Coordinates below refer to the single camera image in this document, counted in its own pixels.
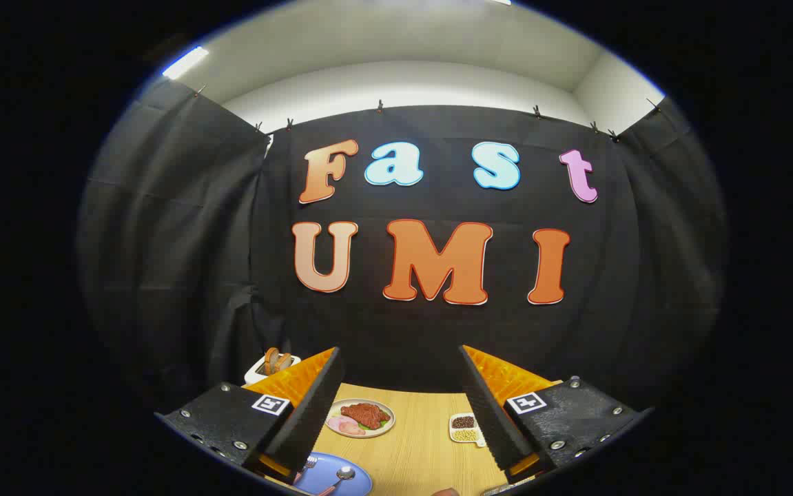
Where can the green lettuce leaf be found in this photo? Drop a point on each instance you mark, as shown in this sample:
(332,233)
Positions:
(385,417)

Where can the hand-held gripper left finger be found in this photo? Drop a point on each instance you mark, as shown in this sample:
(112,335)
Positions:
(300,420)

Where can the pale pink ham slice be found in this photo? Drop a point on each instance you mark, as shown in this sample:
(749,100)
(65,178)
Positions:
(336,421)

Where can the blue plate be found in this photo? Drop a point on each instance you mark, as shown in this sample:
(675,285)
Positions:
(320,482)

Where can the brown steak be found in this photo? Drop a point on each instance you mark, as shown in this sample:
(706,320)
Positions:
(363,415)

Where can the white toaster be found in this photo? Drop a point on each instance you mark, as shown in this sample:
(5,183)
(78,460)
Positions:
(256,374)

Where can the black backdrop cloth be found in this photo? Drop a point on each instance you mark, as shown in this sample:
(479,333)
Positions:
(437,331)

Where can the white divided bean dish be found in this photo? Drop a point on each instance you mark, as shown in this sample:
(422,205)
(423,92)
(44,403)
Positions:
(464,434)

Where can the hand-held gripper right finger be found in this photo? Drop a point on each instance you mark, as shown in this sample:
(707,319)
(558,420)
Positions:
(496,420)

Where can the white oval plate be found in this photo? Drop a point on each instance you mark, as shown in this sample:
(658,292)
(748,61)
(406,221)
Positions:
(377,432)

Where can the toasted bread slice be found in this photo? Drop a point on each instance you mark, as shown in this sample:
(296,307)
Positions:
(284,359)
(271,359)

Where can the red pink ham slice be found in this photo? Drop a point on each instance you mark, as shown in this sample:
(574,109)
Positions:
(353,429)

